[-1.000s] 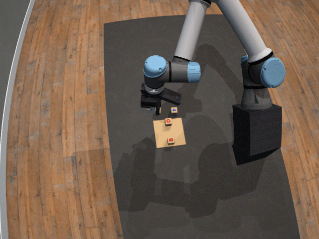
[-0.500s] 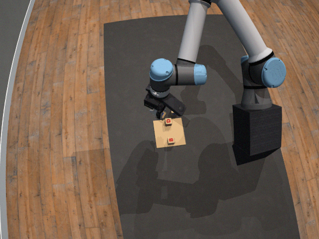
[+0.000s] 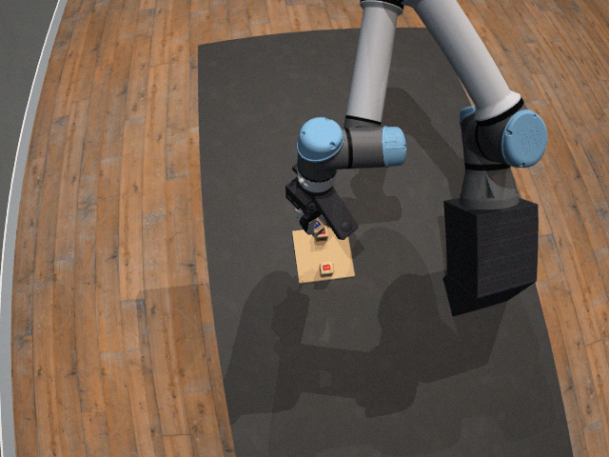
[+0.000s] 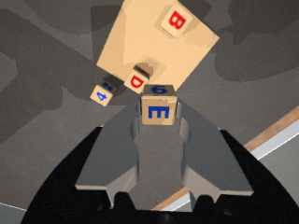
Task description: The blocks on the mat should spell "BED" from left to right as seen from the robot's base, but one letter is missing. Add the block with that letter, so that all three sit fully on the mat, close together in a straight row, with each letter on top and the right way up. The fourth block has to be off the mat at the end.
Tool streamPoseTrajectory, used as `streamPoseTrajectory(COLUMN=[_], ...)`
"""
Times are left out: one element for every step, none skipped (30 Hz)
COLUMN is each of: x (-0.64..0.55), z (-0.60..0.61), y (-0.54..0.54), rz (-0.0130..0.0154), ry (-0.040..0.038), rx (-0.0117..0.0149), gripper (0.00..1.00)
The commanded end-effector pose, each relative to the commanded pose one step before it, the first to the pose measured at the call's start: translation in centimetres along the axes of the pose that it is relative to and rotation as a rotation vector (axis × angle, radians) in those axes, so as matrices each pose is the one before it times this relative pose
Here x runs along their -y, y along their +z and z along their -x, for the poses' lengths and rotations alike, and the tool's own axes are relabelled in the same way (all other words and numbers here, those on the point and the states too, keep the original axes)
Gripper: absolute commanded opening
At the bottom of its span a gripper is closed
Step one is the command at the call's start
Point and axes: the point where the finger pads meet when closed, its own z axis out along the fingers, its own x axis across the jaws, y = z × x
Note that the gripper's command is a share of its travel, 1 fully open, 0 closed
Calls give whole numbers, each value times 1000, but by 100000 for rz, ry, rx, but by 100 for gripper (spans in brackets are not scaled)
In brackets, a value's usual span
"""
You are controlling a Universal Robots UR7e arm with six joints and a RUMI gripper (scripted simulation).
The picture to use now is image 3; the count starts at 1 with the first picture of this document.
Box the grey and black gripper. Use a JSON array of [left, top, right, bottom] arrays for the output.
[[285, 177, 333, 235]]

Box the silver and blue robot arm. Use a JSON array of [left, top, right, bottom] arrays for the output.
[[297, 0, 547, 240]]

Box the tan mat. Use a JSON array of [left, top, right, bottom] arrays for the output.
[[292, 227, 355, 284]]

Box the wooden letter block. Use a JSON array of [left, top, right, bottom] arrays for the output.
[[319, 262, 333, 277], [315, 226, 328, 242], [312, 218, 325, 238]]

